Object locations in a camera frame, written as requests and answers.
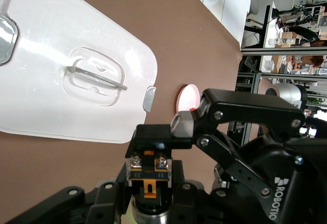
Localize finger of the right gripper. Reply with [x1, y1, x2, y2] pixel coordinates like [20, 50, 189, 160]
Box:
[131, 87, 307, 202]
[213, 162, 231, 193]

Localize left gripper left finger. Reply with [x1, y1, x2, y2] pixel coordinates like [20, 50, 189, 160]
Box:
[5, 167, 133, 224]

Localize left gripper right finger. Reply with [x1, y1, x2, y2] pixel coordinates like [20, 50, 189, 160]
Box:
[166, 159, 220, 224]

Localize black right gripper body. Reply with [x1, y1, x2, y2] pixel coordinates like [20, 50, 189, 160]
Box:
[239, 131, 327, 224]

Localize grey box latch clip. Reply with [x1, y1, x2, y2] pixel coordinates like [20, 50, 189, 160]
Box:
[0, 14, 19, 65]
[142, 86, 157, 113]

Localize white lidded storage box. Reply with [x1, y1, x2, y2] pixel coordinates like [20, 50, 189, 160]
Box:
[0, 0, 158, 145]

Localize brown cardboard box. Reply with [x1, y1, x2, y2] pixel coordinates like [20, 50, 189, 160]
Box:
[270, 54, 286, 72]

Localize pink round plate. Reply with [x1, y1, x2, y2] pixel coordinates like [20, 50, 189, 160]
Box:
[174, 83, 201, 115]

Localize brown table mat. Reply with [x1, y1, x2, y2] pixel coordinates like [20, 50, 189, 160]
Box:
[0, 0, 242, 224]

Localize aluminium shelving rack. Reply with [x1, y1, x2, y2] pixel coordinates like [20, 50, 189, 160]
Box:
[235, 47, 327, 143]

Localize white desk black legs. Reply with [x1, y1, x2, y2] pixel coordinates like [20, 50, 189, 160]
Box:
[242, 0, 282, 49]

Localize grey box lid handle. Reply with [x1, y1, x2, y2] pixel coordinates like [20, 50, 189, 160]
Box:
[66, 65, 128, 91]

